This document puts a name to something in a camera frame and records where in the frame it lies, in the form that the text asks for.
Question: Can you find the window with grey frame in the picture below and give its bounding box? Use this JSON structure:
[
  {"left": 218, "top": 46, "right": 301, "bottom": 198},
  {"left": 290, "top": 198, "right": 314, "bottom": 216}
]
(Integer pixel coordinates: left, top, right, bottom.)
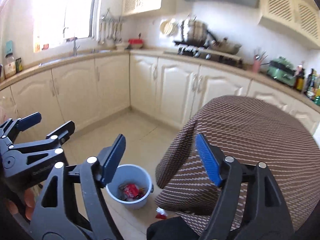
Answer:
[{"left": 32, "top": 0, "right": 95, "bottom": 53}]

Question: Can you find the person's left hand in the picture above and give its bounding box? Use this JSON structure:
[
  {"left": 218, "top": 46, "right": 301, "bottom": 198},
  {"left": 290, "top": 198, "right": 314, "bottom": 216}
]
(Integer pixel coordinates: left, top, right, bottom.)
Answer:
[{"left": 4, "top": 189, "right": 35, "bottom": 221}]

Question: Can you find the wall utensil rack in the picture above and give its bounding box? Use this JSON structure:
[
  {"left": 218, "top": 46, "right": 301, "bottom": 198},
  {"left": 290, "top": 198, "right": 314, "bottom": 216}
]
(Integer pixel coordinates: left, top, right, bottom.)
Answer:
[{"left": 98, "top": 8, "right": 124, "bottom": 44}]

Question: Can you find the stainless steamer pot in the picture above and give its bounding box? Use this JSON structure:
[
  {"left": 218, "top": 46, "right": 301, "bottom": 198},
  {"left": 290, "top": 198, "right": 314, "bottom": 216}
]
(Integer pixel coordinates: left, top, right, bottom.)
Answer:
[{"left": 181, "top": 16, "right": 208, "bottom": 47}]

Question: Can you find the black gas stove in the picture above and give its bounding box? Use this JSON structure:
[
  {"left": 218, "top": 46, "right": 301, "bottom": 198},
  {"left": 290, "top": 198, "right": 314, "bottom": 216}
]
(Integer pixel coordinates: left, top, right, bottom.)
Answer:
[{"left": 163, "top": 41, "right": 244, "bottom": 69}]

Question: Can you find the green yellow oil bottle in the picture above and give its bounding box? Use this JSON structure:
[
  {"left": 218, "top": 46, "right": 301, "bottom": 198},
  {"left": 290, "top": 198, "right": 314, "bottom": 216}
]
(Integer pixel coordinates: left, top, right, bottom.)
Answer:
[{"left": 312, "top": 76, "right": 320, "bottom": 106}]

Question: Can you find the steel wok with lid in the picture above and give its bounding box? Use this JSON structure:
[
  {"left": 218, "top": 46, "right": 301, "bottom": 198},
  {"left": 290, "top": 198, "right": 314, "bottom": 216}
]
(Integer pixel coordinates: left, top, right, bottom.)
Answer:
[{"left": 207, "top": 31, "right": 242, "bottom": 55}]

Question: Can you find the red container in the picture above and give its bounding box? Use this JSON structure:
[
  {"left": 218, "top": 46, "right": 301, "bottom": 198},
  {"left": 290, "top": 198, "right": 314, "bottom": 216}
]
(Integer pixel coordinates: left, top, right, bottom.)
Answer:
[{"left": 128, "top": 38, "right": 144, "bottom": 49}]

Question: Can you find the red pink slipper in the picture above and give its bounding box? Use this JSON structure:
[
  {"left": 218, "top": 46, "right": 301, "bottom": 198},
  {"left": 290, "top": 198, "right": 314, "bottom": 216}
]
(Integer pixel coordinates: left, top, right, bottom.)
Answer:
[{"left": 155, "top": 207, "right": 168, "bottom": 220}]

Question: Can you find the glass jar white label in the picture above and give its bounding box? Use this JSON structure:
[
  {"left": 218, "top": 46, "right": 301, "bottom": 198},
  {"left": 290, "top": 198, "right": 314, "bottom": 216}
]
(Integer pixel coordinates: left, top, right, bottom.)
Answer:
[{"left": 4, "top": 53, "right": 16, "bottom": 79}]

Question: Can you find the light blue plastic bucket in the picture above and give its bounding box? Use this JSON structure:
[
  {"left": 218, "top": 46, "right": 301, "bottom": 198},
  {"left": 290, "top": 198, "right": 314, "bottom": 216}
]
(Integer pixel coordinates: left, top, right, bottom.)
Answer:
[{"left": 106, "top": 164, "right": 153, "bottom": 210}]

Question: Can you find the brown polka dot tablecloth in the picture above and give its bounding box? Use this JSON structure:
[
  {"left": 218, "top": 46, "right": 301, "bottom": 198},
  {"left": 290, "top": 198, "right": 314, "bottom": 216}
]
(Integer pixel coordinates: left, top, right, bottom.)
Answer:
[{"left": 155, "top": 95, "right": 319, "bottom": 233}]

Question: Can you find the red soda can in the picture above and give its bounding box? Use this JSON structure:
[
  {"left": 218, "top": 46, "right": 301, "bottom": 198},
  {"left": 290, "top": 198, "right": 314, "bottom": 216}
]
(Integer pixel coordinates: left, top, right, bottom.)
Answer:
[{"left": 122, "top": 184, "right": 140, "bottom": 199}]

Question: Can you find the dark soy sauce bottle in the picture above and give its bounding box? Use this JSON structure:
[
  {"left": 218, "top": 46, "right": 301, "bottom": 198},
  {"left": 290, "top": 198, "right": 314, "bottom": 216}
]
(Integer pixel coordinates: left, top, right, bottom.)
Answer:
[{"left": 294, "top": 63, "right": 305, "bottom": 92}]

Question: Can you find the chrome faucet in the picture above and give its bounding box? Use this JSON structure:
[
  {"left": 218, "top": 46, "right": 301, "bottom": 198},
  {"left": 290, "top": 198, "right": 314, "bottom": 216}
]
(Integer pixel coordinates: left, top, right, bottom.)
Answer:
[{"left": 66, "top": 37, "right": 80, "bottom": 56}]

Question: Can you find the green electric cooker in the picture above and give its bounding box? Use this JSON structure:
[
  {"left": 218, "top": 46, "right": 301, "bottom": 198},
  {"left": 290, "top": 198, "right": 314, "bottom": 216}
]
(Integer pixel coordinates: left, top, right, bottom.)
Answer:
[{"left": 266, "top": 56, "right": 296, "bottom": 87}]

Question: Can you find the pink utensil holder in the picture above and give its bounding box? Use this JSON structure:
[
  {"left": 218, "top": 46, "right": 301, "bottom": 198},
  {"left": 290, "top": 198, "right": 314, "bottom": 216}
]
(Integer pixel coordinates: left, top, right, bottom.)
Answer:
[{"left": 252, "top": 60, "right": 261, "bottom": 73}]

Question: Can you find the round cream strainer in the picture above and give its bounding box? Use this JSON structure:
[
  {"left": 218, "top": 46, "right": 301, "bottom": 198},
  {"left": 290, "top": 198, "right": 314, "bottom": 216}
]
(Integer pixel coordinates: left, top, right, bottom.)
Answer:
[{"left": 160, "top": 18, "right": 178, "bottom": 37}]

